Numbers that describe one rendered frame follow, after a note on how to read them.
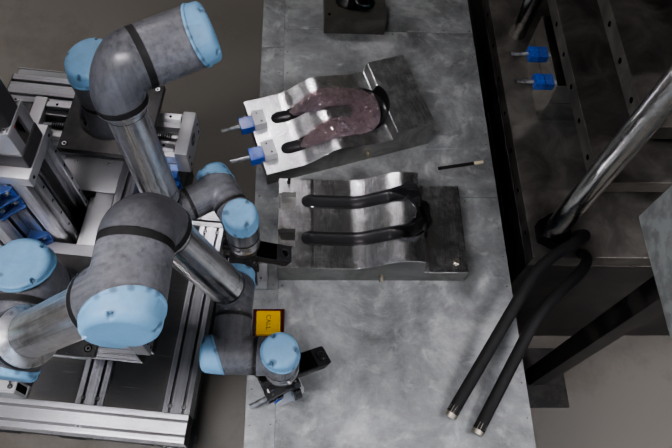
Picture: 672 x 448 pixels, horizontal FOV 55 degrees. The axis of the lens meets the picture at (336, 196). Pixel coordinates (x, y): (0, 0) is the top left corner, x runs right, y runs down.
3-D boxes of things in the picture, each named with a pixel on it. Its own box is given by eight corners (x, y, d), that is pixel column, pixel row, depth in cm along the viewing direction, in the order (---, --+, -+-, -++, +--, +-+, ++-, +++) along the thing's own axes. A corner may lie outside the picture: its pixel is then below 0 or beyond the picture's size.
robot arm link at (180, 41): (107, 42, 157) (125, 22, 107) (165, 21, 161) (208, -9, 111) (128, 89, 160) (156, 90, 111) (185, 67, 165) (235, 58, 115)
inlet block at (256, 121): (224, 143, 189) (222, 132, 184) (220, 129, 191) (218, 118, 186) (267, 132, 191) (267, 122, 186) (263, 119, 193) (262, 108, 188)
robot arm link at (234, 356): (207, 324, 135) (260, 325, 136) (201, 378, 130) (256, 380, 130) (203, 312, 128) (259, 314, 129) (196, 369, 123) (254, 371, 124)
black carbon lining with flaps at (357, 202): (301, 249, 170) (301, 234, 162) (301, 194, 177) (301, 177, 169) (432, 250, 172) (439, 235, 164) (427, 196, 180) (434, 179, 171)
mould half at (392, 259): (277, 280, 173) (276, 260, 161) (279, 193, 185) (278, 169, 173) (463, 280, 176) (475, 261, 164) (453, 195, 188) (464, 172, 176)
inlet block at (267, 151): (233, 174, 184) (231, 164, 179) (229, 159, 186) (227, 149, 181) (278, 163, 186) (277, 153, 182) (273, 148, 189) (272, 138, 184)
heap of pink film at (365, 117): (303, 154, 185) (303, 139, 178) (286, 105, 192) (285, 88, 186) (388, 133, 190) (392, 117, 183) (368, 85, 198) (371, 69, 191)
